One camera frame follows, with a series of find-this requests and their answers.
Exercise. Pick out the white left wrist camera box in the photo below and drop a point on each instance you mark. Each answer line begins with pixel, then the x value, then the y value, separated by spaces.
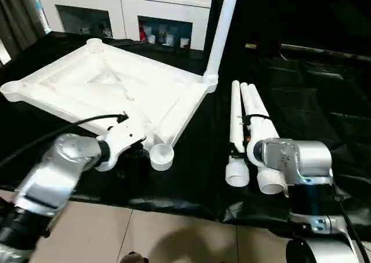
pixel 122 138

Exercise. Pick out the dark metal rod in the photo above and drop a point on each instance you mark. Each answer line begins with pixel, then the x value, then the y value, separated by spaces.
pixel 330 51

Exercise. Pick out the red bottle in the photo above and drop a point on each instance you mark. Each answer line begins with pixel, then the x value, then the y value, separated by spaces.
pixel 142 32

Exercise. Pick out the dark robot foot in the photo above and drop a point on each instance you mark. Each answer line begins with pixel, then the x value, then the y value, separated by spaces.
pixel 133 258

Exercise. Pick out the small white jar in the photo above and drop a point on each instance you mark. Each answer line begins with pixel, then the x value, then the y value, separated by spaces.
pixel 152 39
pixel 184 43

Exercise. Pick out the white plastic table top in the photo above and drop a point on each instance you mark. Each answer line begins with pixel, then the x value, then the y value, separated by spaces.
pixel 104 89

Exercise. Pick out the white bottle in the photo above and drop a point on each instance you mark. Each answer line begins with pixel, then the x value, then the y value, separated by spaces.
pixel 169 39

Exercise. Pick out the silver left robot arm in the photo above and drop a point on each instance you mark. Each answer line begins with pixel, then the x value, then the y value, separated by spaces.
pixel 52 176

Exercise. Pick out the dark grey curtain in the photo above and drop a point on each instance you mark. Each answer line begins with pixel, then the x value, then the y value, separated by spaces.
pixel 20 14

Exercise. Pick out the small yellow tag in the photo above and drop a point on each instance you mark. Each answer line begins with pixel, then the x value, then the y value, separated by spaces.
pixel 250 46

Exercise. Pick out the white glass-door cabinet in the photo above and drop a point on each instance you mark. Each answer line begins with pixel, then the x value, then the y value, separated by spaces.
pixel 116 2

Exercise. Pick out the black work mat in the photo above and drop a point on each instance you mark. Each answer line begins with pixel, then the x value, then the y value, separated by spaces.
pixel 197 182

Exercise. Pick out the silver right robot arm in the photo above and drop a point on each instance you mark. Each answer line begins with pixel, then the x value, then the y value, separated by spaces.
pixel 301 164

